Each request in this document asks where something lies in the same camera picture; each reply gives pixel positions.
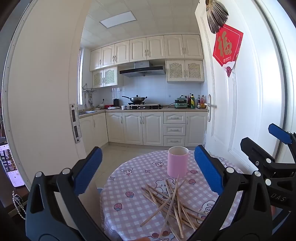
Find wide cream lattice cabinet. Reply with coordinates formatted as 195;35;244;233
166;60;204;83

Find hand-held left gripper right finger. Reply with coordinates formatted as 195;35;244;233
185;145;274;241

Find steel wok with lid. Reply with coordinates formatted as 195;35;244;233
122;95;148;103

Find silver chain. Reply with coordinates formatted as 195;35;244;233
11;191;27;219

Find red diamond door poster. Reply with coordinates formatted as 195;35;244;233
213;24;244;77

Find smartphone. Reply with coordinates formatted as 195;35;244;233
0;144;25;188

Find pile of wooden chopsticks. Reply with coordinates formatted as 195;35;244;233
140;175;207;239

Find green tabletop cooker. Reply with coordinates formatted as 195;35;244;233
174;96;190;108

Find brown fan decoration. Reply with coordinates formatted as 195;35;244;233
205;0;229;33

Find small cream lattice cabinet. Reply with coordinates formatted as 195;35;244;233
92;67;117;88

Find cream lower cabinets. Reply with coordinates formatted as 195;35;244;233
79;111;208;154

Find metal door strike plate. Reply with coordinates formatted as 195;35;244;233
70;104;82;144

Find cream cabinet drawer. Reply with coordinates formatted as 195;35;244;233
163;136;185;146
163;112;186;124
163;124;186;136

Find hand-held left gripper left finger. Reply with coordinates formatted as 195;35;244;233
25;146;109;241

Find kitchen window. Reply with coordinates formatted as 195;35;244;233
77;49;83;105

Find silver door handle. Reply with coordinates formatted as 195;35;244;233
205;94;217;122

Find black range hood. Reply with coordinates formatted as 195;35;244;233
120;61;166;77

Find cream upper cabinets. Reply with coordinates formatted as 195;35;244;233
90;35;204;71

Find white door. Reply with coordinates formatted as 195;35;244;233
195;0;289;173

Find white door frame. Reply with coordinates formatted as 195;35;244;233
2;0;97;186

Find cream cabinets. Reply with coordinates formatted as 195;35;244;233
90;35;204;71
79;111;208;154

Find black gas stove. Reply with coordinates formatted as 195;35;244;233
127;103;163;110

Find square ceiling light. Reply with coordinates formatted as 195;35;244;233
99;12;139;29

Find pink cup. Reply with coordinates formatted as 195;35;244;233
167;146;189;178

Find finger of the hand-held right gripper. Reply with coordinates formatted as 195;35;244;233
240;137;278;173
268;123;296;146

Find pink checkered tablecloth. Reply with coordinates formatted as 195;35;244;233
100;150;245;241

